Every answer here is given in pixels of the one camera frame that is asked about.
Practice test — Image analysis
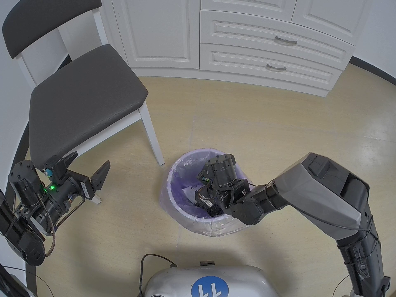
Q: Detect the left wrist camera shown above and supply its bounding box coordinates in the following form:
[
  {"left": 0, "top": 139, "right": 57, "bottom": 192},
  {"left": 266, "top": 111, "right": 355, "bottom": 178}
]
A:
[{"left": 43, "top": 155, "right": 68, "bottom": 183}]

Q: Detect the white chair dark grey seat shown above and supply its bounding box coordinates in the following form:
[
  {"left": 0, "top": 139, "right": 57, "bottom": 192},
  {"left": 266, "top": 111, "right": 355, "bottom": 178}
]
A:
[{"left": 1, "top": 0, "right": 165, "bottom": 205}]

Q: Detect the purple plastic bag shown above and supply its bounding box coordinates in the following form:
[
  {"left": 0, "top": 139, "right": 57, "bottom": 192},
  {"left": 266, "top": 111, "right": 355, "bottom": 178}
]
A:
[{"left": 159, "top": 147, "right": 251, "bottom": 237}]

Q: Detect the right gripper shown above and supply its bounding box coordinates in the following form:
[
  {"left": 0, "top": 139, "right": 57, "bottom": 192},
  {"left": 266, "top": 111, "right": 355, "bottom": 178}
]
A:
[{"left": 194, "top": 187, "right": 219, "bottom": 211}]

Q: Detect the white trash bin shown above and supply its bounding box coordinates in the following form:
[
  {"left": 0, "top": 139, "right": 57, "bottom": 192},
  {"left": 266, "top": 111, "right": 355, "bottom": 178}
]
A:
[{"left": 167, "top": 149, "right": 248, "bottom": 236}]

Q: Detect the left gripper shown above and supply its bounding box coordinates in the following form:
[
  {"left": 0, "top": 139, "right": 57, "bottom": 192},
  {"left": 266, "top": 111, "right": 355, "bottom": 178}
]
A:
[{"left": 32, "top": 151, "right": 111, "bottom": 236}]

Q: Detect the black cable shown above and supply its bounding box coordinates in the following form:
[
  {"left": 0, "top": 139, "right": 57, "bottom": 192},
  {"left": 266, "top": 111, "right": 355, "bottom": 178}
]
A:
[{"left": 140, "top": 254, "right": 177, "bottom": 297}]

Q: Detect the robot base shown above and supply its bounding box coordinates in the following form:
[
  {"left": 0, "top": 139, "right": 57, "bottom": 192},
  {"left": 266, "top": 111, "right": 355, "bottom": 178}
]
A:
[{"left": 145, "top": 260, "right": 279, "bottom": 297}]

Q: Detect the white wardrobe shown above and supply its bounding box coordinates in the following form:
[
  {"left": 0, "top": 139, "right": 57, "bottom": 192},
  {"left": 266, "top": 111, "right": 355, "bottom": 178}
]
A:
[{"left": 98, "top": 0, "right": 372, "bottom": 98}]

